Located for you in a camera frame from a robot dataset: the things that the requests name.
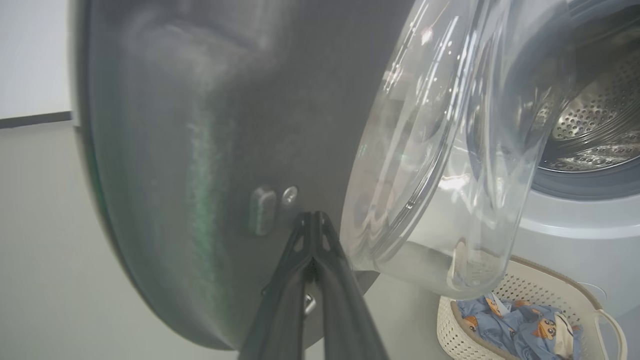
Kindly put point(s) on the round white filter cover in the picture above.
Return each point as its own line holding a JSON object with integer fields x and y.
{"x": 595, "y": 295}

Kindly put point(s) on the blue bear-print garment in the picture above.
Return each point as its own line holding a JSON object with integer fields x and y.
{"x": 547, "y": 332}
{"x": 487, "y": 320}

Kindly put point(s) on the perforated steel washer drum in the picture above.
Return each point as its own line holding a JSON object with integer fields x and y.
{"x": 600, "y": 115}

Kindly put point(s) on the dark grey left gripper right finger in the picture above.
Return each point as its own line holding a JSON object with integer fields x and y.
{"x": 345, "y": 320}

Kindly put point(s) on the white front-load washing machine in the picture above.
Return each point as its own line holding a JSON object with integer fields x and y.
{"x": 585, "y": 235}

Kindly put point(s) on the cream perforated laundry basket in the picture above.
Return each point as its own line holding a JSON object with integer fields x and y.
{"x": 530, "y": 280}

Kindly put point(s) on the black round glass washer door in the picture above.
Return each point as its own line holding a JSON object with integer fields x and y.
{"x": 200, "y": 150}

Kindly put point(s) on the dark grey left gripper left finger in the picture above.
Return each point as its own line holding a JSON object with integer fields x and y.
{"x": 277, "y": 320}

